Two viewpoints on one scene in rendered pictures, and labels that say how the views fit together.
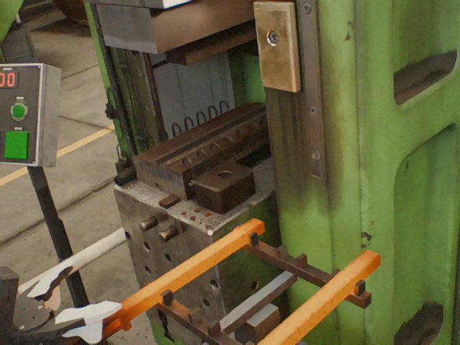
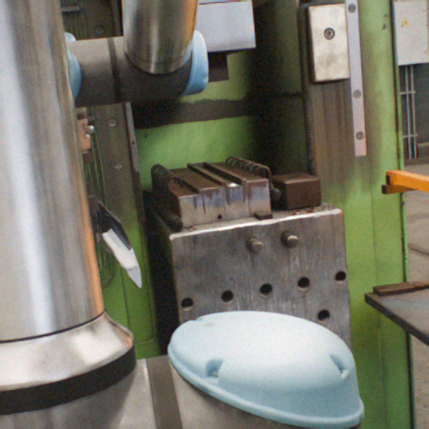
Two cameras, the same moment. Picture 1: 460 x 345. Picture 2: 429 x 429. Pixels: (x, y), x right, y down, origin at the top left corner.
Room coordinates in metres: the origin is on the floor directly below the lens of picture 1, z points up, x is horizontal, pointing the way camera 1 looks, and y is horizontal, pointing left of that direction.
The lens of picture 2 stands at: (0.59, 1.38, 1.20)
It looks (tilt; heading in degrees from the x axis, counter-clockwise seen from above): 11 degrees down; 299
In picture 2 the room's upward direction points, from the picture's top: 6 degrees counter-clockwise
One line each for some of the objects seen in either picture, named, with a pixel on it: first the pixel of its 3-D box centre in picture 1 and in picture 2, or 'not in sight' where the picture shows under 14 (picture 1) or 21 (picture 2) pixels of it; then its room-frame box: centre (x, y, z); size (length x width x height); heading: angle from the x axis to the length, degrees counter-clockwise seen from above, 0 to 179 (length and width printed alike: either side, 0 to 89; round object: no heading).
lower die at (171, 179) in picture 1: (219, 142); (204, 188); (1.37, 0.02, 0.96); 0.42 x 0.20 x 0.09; 131
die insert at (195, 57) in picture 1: (221, 33); (198, 71); (1.38, -0.03, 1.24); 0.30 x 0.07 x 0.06; 131
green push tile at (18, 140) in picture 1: (18, 145); not in sight; (1.45, 0.57, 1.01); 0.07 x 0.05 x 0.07; 66
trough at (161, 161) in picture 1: (223, 132); (213, 173); (1.35, 0.00, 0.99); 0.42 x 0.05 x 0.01; 131
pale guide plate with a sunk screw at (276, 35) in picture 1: (277, 46); (328, 43); (1.08, -0.13, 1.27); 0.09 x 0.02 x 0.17; 41
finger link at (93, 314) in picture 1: (92, 326); not in sight; (0.63, 0.23, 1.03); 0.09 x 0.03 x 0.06; 93
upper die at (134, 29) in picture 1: (197, 5); (188, 38); (1.37, 0.02, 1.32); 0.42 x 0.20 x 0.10; 131
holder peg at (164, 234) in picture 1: (168, 234); (290, 240); (1.10, 0.16, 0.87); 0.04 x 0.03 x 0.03; 131
